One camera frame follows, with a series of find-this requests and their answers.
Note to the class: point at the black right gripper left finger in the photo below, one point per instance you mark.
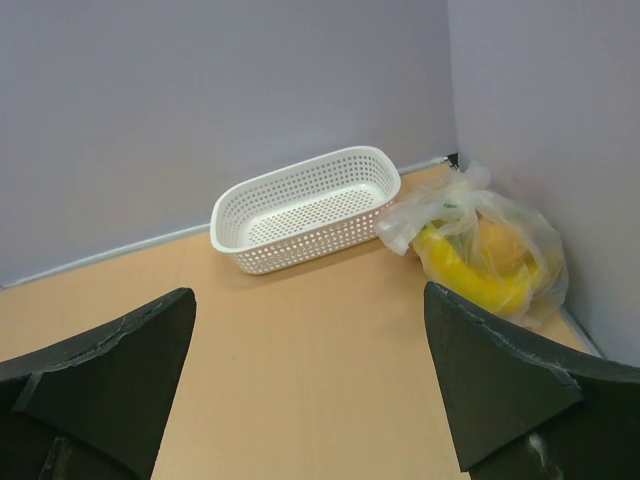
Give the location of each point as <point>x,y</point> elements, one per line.
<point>96,405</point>

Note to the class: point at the yellow banana bunch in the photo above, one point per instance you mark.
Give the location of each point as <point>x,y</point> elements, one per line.
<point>534,290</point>

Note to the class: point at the clear lemon-print plastic bag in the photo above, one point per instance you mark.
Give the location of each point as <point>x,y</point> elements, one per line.
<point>458,200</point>

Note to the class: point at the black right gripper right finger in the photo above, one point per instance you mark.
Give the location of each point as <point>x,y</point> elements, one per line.
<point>521,406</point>

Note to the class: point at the orange mango fruit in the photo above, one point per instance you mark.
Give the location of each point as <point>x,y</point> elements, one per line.
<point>500,249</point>

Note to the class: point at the white perforated plastic basket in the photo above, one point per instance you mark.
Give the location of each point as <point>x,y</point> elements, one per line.
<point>304,211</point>

